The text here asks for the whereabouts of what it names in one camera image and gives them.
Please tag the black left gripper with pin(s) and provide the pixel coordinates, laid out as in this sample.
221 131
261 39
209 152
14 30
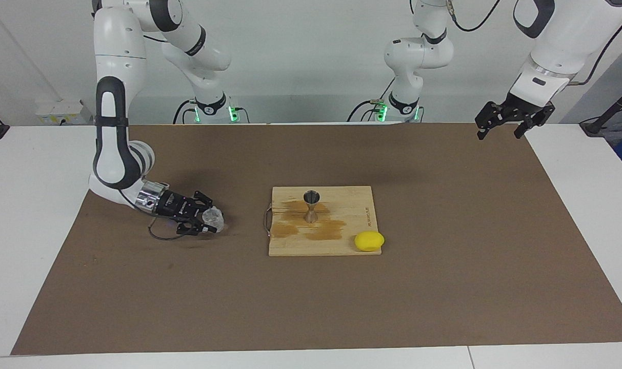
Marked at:
520 111

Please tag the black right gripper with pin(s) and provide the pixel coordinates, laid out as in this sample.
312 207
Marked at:
180 207

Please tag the clear glass cup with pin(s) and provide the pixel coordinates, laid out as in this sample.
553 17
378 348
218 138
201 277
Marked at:
214 218

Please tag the metal jigger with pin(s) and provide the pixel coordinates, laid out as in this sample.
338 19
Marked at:
311 196

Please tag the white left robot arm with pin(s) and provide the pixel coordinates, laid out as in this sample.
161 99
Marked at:
567 36

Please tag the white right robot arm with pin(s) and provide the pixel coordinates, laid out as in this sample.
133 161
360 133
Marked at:
111 51

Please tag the brown table mat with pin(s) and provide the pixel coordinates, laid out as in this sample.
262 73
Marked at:
136 282

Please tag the black stand pole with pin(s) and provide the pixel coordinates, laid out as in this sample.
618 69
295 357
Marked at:
610 110

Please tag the wooden cutting board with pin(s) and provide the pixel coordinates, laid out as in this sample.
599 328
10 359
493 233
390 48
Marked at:
341 205

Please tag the yellow lemon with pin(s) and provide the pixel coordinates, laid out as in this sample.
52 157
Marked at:
369 241

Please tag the white power socket box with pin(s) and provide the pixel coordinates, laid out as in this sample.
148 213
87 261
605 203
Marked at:
59 110

